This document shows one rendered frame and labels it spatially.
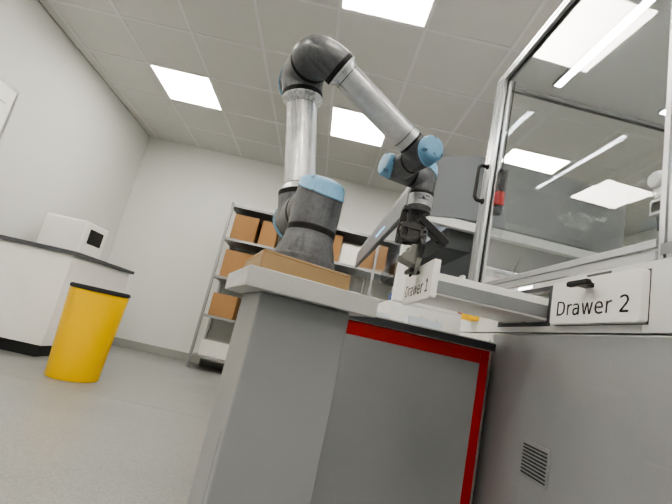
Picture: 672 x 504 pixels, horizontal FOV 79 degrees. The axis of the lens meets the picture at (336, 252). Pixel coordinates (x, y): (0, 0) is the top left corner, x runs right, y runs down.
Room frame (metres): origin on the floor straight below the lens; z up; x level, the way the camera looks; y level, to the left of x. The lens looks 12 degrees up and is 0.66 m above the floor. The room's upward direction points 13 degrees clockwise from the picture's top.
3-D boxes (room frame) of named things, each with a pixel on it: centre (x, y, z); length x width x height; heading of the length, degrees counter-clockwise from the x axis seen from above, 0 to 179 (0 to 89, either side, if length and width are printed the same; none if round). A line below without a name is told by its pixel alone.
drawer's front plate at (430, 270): (1.22, -0.27, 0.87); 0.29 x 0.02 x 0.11; 3
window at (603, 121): (1.20, -0.62, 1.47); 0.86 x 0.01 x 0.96; 3
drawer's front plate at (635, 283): (0.92, -0.60, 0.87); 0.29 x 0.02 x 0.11; 3
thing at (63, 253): (4.04, 2.49, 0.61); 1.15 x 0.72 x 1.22; 1
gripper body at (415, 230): (1.22, -0.22, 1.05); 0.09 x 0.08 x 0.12; 93
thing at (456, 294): (1.23, -0.48, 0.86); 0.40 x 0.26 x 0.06; 93
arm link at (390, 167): (1.16, -0.14, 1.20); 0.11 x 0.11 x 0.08; 21
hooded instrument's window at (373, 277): (2.96, -0.84, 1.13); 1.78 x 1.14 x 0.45; 3
